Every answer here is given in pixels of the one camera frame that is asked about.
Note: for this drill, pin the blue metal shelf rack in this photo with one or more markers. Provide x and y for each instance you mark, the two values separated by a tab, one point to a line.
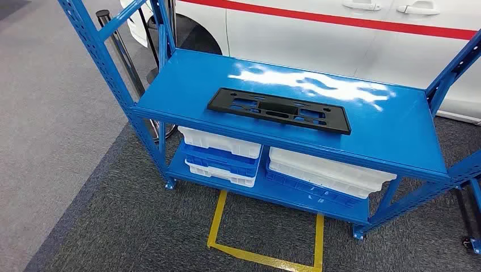
225	75

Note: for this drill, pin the blue wheeled shelf rack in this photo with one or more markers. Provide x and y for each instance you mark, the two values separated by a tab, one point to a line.
476	246

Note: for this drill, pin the black plastic plate part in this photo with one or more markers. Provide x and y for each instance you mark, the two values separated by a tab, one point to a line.
221	102

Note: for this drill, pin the yellow floor tape square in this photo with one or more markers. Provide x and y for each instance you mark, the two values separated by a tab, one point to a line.
216	217

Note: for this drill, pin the white car red stripe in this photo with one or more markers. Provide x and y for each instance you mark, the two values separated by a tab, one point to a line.
300	41

